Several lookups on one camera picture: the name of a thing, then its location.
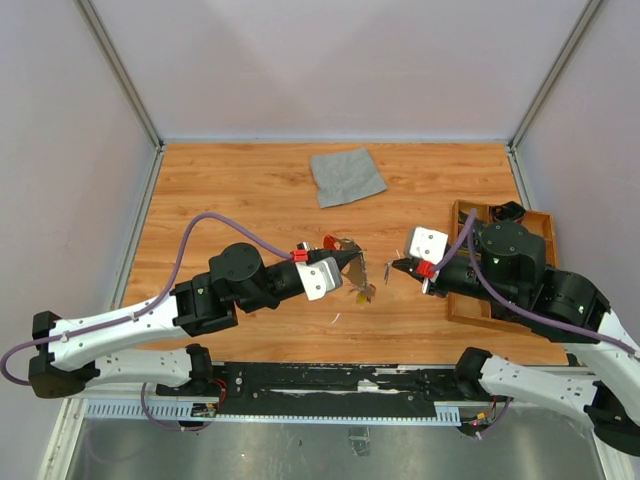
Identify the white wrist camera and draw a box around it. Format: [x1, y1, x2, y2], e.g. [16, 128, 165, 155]
[295, 257, 343, 301]
[404, 226, 448, 264]

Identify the dark rolled necktie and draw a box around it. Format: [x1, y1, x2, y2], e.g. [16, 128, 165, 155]
[489, 201, 527, 224]

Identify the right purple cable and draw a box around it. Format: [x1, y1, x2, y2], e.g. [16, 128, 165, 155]
[417, 207, 640, 359]

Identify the black mounting rail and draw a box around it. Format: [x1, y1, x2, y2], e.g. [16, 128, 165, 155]
[152, 362, 493, 419]

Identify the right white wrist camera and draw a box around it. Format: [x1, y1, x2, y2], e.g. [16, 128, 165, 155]
[404, 226, 448, 264]

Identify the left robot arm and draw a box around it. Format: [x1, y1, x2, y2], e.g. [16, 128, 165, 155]
[28, 243, 362, 399]

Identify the grey cloth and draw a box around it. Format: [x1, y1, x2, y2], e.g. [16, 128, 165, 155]
[310, 147, 387, 209]

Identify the wooden compartment tray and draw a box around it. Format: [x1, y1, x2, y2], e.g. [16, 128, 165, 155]
[447, 200, 558, 336]

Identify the blue key tag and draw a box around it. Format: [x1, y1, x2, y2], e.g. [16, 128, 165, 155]
[383, 260, 393, 285]

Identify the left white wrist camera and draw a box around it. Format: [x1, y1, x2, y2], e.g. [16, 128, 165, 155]
[295, 257, 343, 301]

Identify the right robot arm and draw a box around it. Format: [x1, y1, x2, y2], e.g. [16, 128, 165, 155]
[391, 219, 639, 456]

